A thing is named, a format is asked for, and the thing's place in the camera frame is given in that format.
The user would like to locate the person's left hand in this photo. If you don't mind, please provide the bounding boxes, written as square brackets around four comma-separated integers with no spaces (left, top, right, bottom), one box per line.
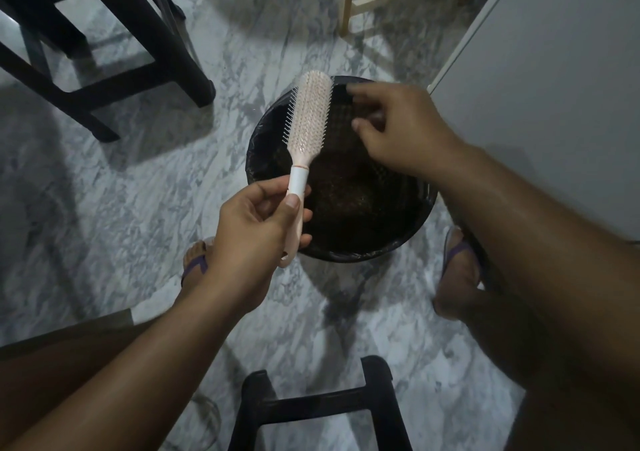
[202,175,313,315]

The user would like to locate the person's right hand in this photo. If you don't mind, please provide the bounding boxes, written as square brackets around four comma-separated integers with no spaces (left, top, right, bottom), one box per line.
[346,83,469,182]

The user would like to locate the pink hairbrush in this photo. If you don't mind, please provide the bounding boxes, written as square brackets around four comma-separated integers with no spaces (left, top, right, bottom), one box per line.
[278,70,333,269]

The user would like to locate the black waste bin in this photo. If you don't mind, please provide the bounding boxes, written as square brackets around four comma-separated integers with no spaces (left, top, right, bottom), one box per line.
[245,76,439,263]

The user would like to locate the person's right forearm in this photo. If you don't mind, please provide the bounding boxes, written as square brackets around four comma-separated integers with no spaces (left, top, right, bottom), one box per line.
[435,147,640,451]

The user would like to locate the purple flip-flop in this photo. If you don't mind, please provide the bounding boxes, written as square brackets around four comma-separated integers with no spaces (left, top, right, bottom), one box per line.
[181,238,216,286]
[442,225,483,292]

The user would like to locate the white cabinet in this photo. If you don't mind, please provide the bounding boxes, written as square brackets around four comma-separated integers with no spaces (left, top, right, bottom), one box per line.
[427,0,640,246]

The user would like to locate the light wooden table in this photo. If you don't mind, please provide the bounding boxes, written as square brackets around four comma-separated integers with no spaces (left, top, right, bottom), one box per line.
[339,0,481,36]

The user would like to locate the black plastic stool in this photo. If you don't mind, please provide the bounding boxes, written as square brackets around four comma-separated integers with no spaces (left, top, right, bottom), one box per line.
[228,355,413,451]

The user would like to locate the tall black stool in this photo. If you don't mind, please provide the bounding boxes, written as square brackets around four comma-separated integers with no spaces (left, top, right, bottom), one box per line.
[0,0,217,142]

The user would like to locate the thin cable loop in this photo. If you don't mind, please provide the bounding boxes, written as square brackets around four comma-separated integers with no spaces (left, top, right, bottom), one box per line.
[192,395,222,451]

